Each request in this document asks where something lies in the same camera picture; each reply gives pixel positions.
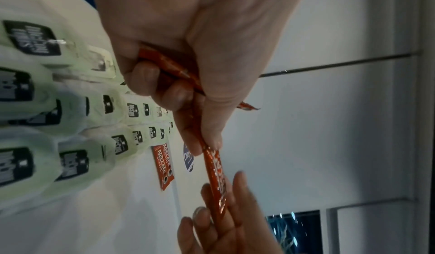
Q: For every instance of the person's left hand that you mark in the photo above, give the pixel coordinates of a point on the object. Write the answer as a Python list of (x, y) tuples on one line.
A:
[(176, 14)]

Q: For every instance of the person's right hand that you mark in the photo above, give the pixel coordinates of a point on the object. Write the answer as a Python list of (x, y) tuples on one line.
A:
[(244, 234)]

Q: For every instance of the bunch of red sachets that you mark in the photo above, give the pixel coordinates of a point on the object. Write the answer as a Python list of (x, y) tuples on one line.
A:
[(171, 66)]

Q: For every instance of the red coffee stick sachet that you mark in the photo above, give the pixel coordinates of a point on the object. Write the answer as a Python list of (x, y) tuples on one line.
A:
[(216, 177)]

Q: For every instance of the dark glass panel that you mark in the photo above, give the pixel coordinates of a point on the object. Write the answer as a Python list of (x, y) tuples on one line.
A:
[(295, 231)]

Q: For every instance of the clear plastic packet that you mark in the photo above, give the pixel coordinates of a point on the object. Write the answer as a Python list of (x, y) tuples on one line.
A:
[(101, 59)]

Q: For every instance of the blue round creamer cup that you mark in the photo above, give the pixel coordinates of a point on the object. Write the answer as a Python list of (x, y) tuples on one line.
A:
[(188, 157)]

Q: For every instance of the flat red coffee sachet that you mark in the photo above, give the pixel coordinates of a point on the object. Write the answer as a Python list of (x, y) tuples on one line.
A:
[(163, 165)]

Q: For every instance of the white cabinet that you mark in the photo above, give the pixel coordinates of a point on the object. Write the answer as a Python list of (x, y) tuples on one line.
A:
[(346, 129)]

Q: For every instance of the rows of white black-label packets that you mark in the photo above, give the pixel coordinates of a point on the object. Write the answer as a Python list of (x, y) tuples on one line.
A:
[(68, 129)]

